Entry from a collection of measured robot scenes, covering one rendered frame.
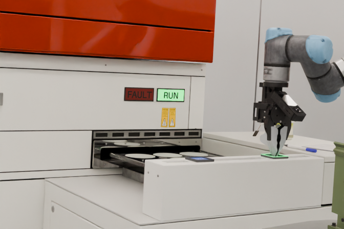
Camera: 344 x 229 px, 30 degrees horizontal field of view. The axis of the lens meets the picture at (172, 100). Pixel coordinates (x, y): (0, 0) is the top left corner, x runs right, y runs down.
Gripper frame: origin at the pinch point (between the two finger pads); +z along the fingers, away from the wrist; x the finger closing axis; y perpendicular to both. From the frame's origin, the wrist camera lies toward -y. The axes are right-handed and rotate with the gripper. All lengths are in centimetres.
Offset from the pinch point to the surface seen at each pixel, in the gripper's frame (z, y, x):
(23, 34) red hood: -30, 54, 56
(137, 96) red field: -12, 58, 13
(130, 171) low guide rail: 13, 51, 19
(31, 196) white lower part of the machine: 21, 59, 50
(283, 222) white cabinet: 19.2, -3.9, -0.5
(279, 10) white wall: -66, 207, -182
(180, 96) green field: -12, 58, -5
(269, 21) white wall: -58, 207, -173
